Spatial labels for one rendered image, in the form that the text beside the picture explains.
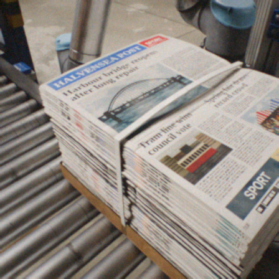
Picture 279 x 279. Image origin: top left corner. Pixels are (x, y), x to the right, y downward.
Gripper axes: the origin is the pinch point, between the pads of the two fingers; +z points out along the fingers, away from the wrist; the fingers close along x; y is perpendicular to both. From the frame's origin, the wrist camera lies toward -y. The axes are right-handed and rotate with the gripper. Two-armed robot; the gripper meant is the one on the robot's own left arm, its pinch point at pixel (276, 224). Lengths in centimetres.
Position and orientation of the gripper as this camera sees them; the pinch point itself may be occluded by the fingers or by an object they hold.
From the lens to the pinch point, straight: 61.9
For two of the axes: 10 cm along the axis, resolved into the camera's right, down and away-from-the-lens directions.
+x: -7.1, 4.7, -5.3
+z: -7.1, -4.7, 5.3
